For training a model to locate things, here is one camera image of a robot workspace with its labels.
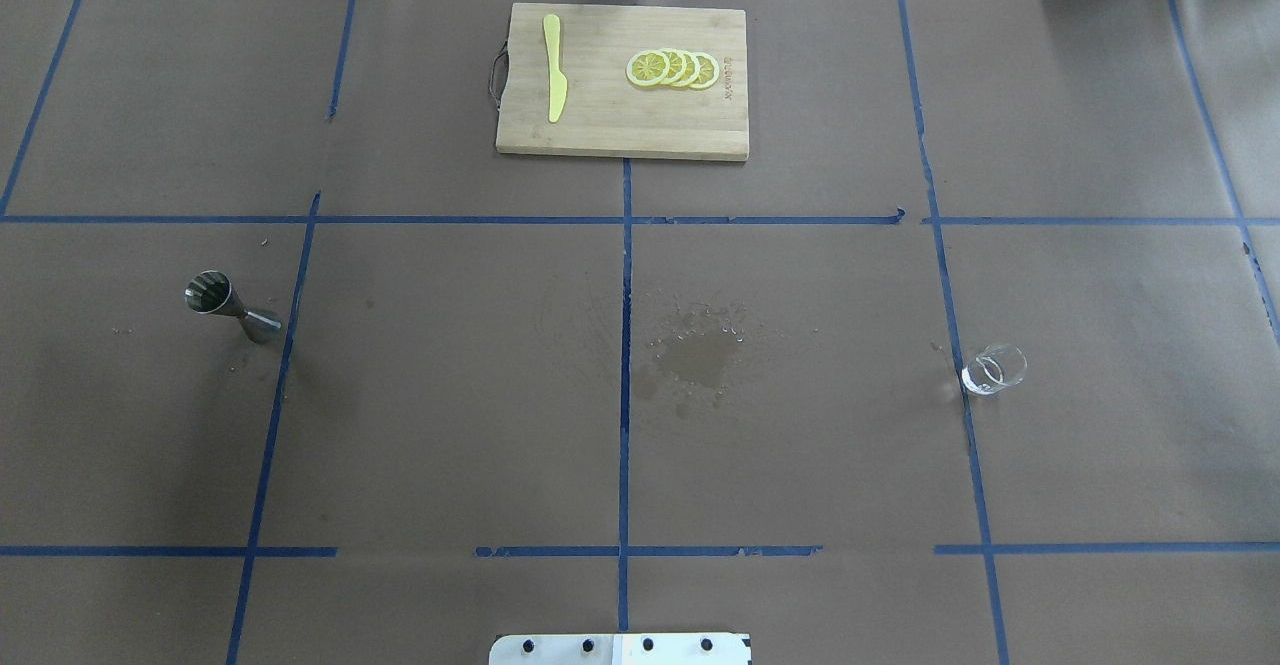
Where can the steel cocktail shaker cup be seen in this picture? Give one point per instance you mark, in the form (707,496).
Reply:
(211,293)

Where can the bamboo cutting board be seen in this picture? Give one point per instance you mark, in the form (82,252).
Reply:
(605,115)

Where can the yellow plastic knife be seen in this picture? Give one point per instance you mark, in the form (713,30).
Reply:
(557,81)

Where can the lemon slice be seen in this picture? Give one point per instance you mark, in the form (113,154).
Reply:
(673,68)

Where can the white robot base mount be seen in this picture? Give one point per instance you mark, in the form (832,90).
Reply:
(623,648)

